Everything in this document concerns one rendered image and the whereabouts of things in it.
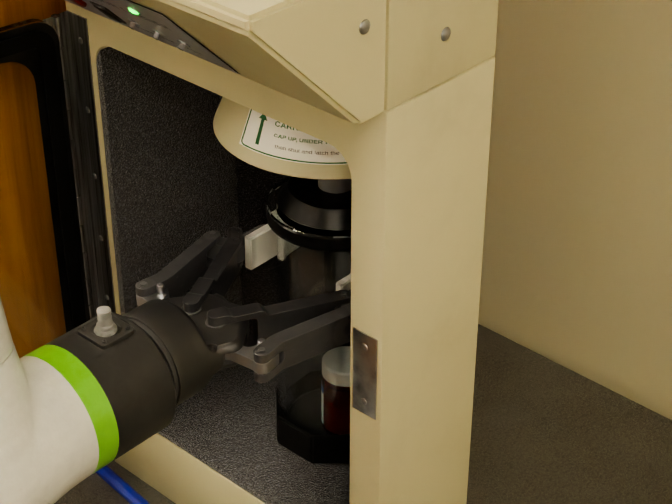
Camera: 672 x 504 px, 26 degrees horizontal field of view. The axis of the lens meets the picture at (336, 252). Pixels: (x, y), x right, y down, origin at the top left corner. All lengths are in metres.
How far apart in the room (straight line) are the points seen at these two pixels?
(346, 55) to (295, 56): 0.04
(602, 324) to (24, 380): 0.70
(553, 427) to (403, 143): 0.54
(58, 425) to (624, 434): 0.63
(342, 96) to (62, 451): 0.29
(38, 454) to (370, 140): 0.29
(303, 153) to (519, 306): 0.55
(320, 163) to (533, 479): 0.44
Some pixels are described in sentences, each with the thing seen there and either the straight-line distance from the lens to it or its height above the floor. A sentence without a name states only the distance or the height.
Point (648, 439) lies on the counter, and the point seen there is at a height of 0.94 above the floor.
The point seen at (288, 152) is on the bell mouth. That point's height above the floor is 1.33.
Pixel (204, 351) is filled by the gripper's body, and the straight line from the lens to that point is 1.03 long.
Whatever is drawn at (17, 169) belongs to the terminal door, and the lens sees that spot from 1.14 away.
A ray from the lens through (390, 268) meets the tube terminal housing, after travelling 0.97.
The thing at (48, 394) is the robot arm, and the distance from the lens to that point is 0.96.
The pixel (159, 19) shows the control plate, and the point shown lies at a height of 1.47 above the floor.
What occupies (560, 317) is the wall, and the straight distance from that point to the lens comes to 1.50.
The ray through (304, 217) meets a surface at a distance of 1.10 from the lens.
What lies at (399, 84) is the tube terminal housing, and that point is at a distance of 0.91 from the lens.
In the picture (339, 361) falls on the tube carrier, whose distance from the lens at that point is 1.16.
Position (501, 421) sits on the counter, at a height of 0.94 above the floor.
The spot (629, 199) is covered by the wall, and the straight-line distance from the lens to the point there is 1.38.
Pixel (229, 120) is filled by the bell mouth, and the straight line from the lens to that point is 1.06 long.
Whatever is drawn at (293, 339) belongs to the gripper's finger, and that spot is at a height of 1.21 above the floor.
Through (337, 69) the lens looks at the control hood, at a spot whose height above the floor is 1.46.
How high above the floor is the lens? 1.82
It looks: 33 degrees down
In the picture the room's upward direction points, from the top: straight up
